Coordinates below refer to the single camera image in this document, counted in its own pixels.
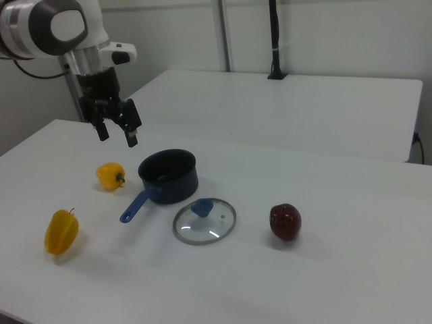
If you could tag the yellow star fruit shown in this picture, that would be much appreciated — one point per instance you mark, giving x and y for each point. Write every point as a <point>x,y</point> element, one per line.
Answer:
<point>60,233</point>

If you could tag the glass lid with blue knob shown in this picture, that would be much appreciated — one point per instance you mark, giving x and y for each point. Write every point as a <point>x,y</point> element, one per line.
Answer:
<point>202,209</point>

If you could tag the yellow bell pepper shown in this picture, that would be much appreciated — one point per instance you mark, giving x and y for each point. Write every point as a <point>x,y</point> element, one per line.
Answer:
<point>108,177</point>

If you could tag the grey aluminium stand post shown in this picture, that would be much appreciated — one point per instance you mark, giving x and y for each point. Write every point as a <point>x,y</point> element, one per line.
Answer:
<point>72,91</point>

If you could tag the white adjacent table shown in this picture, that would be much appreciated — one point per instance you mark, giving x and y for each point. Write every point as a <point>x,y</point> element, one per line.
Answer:
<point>287,111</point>

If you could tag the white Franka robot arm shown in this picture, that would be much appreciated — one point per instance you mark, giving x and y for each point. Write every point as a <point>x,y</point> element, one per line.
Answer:
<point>84,20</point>

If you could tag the grey metal wall post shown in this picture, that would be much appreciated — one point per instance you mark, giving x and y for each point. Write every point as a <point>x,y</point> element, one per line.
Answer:
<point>225,33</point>

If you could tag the dark red apple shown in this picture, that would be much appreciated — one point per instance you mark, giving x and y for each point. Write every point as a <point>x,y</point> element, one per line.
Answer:
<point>285,222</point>

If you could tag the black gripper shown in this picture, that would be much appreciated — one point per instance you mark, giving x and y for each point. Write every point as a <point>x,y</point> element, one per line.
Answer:
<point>98,86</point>

